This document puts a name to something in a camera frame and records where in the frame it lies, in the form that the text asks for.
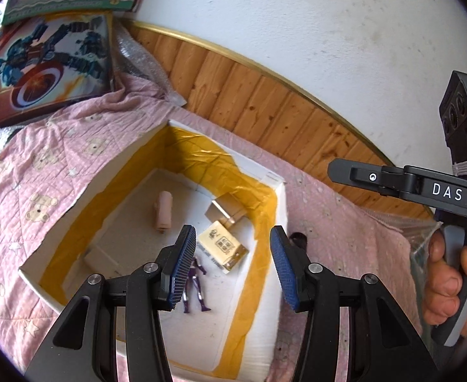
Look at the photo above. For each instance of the yellow small carton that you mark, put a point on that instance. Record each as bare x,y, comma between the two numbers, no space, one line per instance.
217,242

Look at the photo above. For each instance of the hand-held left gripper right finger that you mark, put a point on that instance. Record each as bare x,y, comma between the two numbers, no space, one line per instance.
285,266

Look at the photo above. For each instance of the flat bubble wrap sheet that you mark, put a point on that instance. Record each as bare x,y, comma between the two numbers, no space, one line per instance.
416,230

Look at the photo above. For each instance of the robot print toy box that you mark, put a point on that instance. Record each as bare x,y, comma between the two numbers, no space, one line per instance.
46,71

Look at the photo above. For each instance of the crumpled bubble wrap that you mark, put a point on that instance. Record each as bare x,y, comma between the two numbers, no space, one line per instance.
138,55

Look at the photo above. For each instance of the person's right hand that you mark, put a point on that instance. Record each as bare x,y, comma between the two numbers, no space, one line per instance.
440,298

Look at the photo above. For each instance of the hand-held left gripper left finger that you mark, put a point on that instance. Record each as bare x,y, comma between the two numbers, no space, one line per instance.
184,262

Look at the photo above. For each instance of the white cardboard box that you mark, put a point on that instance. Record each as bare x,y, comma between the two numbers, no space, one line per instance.
138,207

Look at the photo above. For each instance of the black swim goggles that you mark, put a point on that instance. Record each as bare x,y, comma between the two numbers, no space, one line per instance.
297,240

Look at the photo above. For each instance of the wooden headboard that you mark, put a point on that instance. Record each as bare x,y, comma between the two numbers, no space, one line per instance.
257,99

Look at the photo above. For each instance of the pink bear print blanket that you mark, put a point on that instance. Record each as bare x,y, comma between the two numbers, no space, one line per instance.
38,191

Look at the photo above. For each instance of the gold box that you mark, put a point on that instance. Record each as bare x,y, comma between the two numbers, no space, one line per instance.
225,207

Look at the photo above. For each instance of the pink cylindrical roll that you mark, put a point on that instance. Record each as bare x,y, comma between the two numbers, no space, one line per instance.
164,211

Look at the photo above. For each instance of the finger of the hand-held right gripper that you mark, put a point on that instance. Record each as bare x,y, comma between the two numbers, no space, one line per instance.
372,177

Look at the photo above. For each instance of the purple silver action figure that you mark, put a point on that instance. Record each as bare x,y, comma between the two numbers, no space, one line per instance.
197,286

